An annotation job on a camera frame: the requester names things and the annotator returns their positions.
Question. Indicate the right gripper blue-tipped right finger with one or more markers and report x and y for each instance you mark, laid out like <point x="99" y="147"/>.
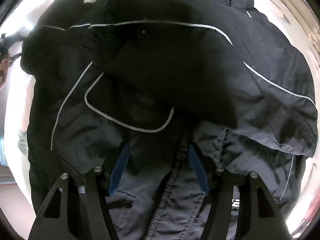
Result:
<point x="258" y="214"/>

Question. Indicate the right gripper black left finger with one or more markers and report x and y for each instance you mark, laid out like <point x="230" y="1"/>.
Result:
<point x="76" y="206"/>

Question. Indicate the black hooded jacket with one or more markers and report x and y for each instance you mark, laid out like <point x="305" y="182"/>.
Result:
<point x="135" y="83"/>

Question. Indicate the floral green bedspread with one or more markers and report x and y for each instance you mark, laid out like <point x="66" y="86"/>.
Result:
<point x="17" y="94"/>

